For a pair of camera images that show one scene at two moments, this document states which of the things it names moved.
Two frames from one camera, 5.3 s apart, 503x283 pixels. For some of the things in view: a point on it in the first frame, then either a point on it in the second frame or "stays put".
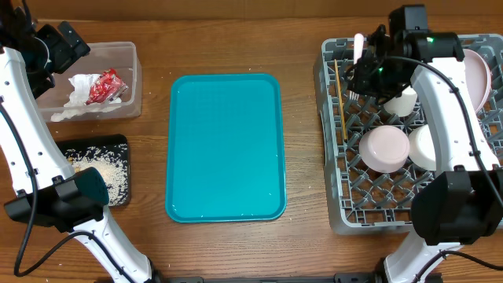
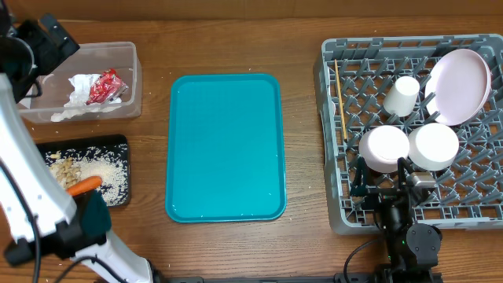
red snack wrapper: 107,86 stays put
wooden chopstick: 343,125 stays put
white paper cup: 404,104 stays put
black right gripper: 361,85 -> 379,195
